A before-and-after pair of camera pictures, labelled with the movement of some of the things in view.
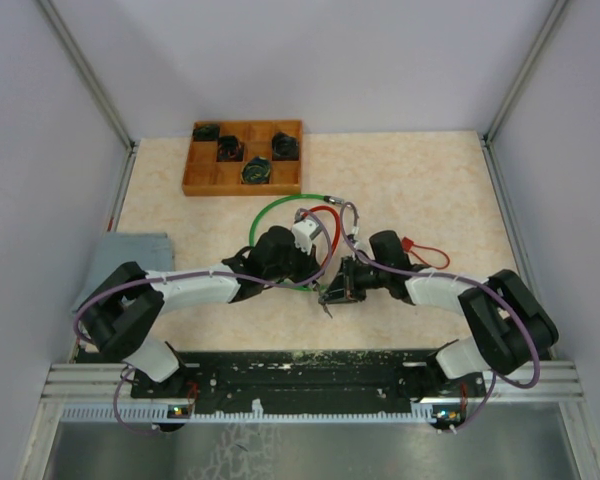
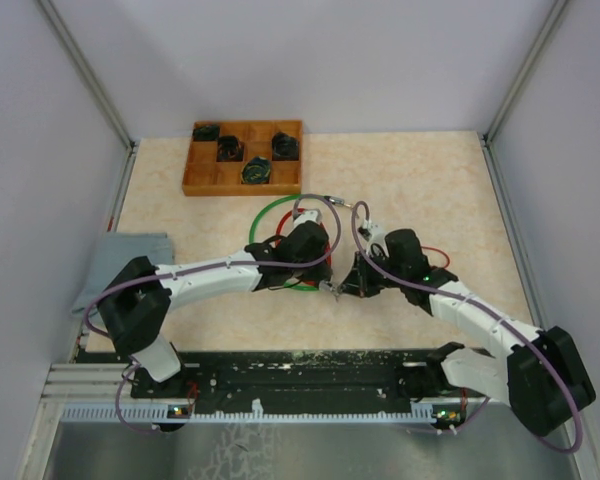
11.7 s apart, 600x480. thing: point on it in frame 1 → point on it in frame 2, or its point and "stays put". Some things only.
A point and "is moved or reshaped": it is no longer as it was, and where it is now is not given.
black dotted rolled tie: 284,147 stays put
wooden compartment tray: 204,175 stays put
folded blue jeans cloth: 150,251 stays put
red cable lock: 338,229 is moved or reshaped
